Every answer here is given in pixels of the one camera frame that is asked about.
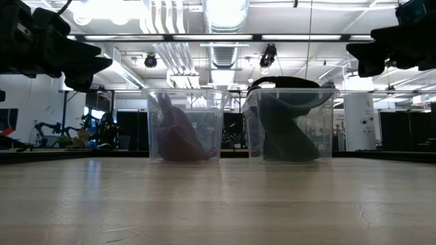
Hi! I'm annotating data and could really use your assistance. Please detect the clear plastic bin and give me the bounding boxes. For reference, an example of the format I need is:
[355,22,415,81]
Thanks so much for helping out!
[140,87,233,164]
[241,86,341,165]

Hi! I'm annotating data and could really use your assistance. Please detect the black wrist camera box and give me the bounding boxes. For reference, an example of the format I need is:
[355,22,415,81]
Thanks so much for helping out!
[394,0,436,26]

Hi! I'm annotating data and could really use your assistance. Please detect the dark green baseball cap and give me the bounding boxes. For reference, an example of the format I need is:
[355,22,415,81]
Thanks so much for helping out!
[245,76,334,163]

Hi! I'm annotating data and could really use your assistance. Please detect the thin hanging cable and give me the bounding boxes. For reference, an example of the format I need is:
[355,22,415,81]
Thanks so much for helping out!
[304,0,313,81]

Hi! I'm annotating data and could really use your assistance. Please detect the round black ceiling camera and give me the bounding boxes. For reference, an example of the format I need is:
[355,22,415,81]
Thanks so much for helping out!
[144,53,159,69]

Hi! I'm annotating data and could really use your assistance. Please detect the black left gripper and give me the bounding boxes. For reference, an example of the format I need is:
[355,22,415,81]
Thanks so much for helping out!
[0,0,114,93]

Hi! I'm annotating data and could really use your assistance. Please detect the white round pillar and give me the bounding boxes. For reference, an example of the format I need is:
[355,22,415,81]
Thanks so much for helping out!
[343,93,376,152]

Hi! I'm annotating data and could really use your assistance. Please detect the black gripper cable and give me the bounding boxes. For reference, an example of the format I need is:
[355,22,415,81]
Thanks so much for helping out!
[56,0,74,16]

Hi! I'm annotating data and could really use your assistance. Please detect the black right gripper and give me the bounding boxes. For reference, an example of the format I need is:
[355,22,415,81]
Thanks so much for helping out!
[345,20,436,78]

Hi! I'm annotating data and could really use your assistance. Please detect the black ceiling spotlight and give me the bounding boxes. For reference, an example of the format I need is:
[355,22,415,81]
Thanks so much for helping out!
[258,44,278,69]

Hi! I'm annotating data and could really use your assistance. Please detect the silver ventilation duct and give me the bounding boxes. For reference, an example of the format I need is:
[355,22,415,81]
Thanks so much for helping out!
[202,0,250,70]

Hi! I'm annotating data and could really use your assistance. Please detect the pink red baseball cap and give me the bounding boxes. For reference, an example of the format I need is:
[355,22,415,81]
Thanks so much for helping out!
[155,93,219,163]

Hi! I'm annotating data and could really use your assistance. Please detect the black overhead frame beam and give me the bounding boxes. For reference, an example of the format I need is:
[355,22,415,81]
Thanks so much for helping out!
[67,33,375,43]

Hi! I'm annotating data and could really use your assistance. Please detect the potted green plant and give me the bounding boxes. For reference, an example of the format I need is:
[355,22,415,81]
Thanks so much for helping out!
[56,128,91,149]

